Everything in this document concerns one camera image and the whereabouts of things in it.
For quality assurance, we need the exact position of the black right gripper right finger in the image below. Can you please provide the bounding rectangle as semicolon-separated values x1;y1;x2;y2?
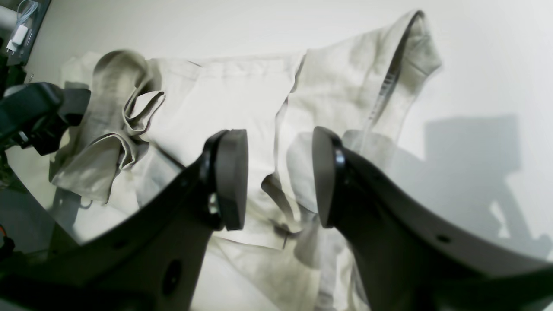
312;127;553;311

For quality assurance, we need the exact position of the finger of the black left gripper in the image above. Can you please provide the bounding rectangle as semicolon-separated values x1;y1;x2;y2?
1;129;248;311

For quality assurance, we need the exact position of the light grey T-shirt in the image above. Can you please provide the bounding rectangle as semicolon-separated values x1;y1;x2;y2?
50;10;441;311

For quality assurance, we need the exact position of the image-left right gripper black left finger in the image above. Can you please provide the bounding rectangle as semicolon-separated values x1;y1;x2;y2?
0;82;91;156

